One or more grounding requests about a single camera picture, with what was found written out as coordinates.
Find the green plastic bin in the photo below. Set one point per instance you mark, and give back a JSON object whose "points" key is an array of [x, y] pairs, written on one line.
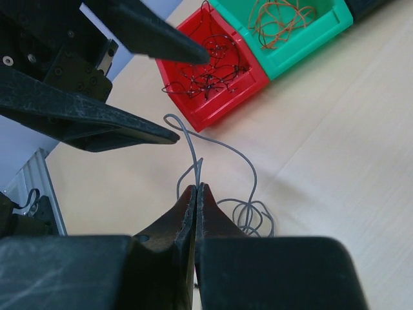
{"points": [[282, 33]]}

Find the red plastic bin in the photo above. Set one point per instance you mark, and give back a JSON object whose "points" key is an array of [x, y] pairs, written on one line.
{"points": [[205, 94]]}

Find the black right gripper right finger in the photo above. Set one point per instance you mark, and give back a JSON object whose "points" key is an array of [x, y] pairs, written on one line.
{"points": [[235, 271]]}

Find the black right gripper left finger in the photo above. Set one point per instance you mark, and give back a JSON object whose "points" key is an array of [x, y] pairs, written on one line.
{"points": [[151, 270]]}

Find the black plastic bin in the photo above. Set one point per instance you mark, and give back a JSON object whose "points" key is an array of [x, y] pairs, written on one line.
{"points": [[360, 8]]}

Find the aluminium mounting rail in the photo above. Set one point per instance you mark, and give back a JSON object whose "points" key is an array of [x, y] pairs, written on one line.
{"points": [[31, 188]]}

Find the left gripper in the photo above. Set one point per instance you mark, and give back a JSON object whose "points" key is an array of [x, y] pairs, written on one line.
{"points": [[56, 44]]}

